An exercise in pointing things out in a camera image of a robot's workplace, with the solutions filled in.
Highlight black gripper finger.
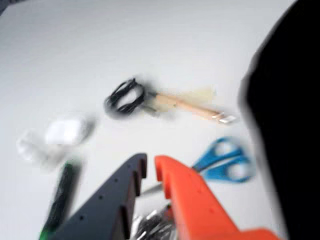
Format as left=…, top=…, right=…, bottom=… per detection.
left=52, top=153, right=148, bottom=240

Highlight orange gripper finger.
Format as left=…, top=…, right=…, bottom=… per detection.
left=154, top=154, right=284, bottom=240

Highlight black fabric bag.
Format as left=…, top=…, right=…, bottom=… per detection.
left=238, top=0, right=320, bottom=240

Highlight green black marker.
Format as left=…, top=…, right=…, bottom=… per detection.
left=39, top=159, right=83, bottom=240

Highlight silver metal wristwatch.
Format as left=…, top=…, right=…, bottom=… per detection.
left=129, top=201, right=179, bottom=240

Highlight white earbuds case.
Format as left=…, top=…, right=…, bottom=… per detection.
left=44, top=116, right=96, bottom=146

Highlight wooden ballpoint pen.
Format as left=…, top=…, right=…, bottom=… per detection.
left=149, top=90, right=239, bottom=126

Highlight long beige masking tape strip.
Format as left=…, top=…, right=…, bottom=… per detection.
left=159, top=85, right=218, bottom=111

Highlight blue handled scissors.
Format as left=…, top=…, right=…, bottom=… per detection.
left=141, top=136, right=258, bottom=196

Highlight coiled black USB cable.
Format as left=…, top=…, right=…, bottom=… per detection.
left=103, top=77, right=149, bottom=120

